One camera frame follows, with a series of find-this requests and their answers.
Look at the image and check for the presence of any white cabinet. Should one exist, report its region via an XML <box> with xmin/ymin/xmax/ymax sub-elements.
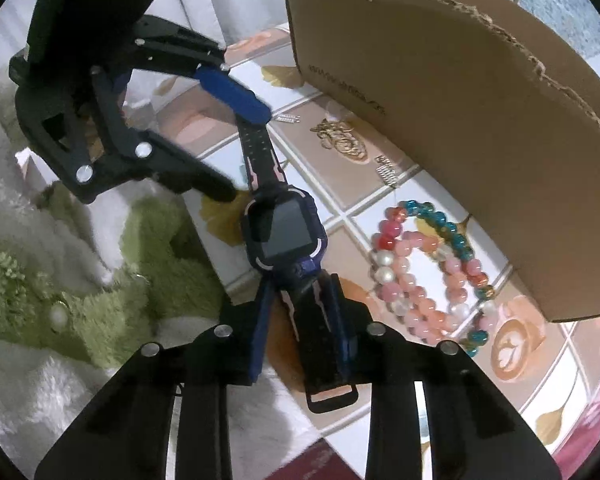
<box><xmin>145</xmin><ymin>0</ymin><xmax>293</xmax><ymax>56</ymax></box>

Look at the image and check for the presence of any teal bead bracelet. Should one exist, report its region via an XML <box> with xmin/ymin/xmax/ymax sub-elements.
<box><xmin>397</xmin><ymin>199</ymin><xmax>503</xmax><ymax>359</ymax></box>

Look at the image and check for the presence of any red and pearl bead bracelet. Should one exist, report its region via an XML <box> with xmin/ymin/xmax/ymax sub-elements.
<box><xmin>370</xmin><ymin>207</ymin><xmax>411</xmax><ymax>306</ymax></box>

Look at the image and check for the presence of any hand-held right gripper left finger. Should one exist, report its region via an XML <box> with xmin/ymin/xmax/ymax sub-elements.
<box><xmin>34</xmin><ymin>275</ymin><xmax>282</xmax><ymax>480</ymax></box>

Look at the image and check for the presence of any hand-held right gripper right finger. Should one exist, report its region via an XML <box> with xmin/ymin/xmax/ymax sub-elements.
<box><xmin>329</xmin><ymin>274</ymin><xmax>564</xmax><ymax>480</ymax></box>

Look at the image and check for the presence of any ginkgo patterned tablecloth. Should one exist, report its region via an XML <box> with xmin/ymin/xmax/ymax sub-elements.
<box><xmin>125</xmin><ymin>22</ymin><xmax>600</xmax><ymax>480</ymax></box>

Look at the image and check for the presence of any pink bead bracelet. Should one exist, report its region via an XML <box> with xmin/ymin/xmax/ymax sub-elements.
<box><xmin>375</xmin><ymin>230</ymin><xmax>473</xmax><ymax>347</ymax></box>

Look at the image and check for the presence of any pink floral blanket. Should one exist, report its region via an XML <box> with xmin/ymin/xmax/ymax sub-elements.
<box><xmin>550</xmin><ymin>385</ymin><xmax>600</xmax><ymax>477</ymax></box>

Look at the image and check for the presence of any gold butterfly brooch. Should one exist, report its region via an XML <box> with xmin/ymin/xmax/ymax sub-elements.
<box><xmin>309</xmin><ymin>118</ymin><xmax>372</xmax><ymax>164</ymax></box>

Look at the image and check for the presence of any dark blue smart watch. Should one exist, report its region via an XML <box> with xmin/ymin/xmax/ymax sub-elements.
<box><xmin>234</xmin><ymin>110</ymin><xmax>359</xmax><ymax>414</ymax></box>

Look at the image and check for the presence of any person's fluffy white green robe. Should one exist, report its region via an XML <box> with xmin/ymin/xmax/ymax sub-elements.
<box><xmin>0</xmin><ymin>30</ymin><xmax>326</xmax><ymax>480</ymax></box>

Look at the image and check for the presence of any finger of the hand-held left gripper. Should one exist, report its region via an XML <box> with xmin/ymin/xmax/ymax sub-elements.
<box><xmin>8</xmin><ymin>49</ymin><xmax>239</xmax><ymax>206</ymax></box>
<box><xmin>131</xmin><ymin>14</ymin><xmax>272</xmax><ymax>125</ymax></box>

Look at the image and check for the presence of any brown cardboard box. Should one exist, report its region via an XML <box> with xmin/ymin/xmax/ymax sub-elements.
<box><xmin>279</xmin><ymin>0</ymin><xmax>600</xmax><ymax>324</ymax></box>

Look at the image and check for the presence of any teal floral curtain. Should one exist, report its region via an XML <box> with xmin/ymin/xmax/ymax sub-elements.
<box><xmin>477</xmin><ymin>0</ymin><xmax>600</xmax><ymax>61</ymax></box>

